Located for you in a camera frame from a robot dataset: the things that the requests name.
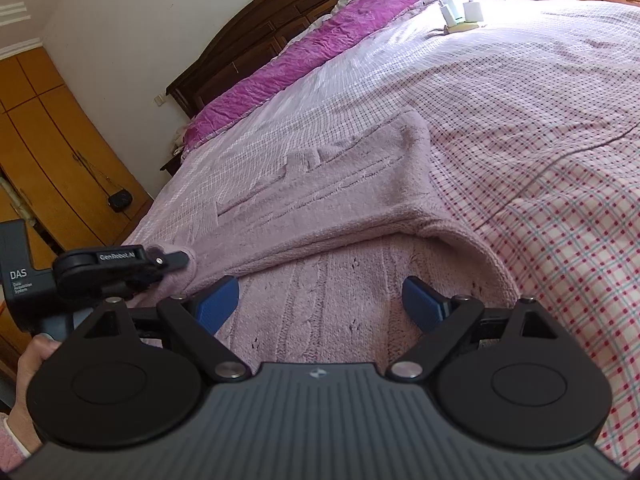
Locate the dark wooden headboard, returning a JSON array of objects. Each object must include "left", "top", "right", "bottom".
[{"left": 166, "top": 0, "right": 338, "bottom": 118}]

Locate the pink knitted cardigan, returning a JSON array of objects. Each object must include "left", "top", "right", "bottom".
[{"left": 134, "top": 108, "right": 518, "bottom": 367}]

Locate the orange wooden wardrobe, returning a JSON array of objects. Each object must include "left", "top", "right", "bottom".
[{"left": 0, "top": 46, "right": 154, "bottom": 380}]

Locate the magenta crinkled pillow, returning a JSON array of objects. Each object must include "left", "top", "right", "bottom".
[{"left": 183, "top": 0, "right": 420, "bottom": 154}]

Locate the pink checkered bed sheet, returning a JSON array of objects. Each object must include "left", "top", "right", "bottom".
[{"left": 129, "top": 0, "right": 639, "bottom": 468}]

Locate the small black hanging pouch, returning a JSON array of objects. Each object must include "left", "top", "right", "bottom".
[{"left": 107, "top": 188, "right": 132, "bottom": 212}]

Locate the person left hand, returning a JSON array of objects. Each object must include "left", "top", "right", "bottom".
[{"left": 8, "top": 334, "right": 61, "bottom": 453}]

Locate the dark wooden nightstand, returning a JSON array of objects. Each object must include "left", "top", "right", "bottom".
[{"left": 160, "top": 153, "right": 182, "bottom": 177}]

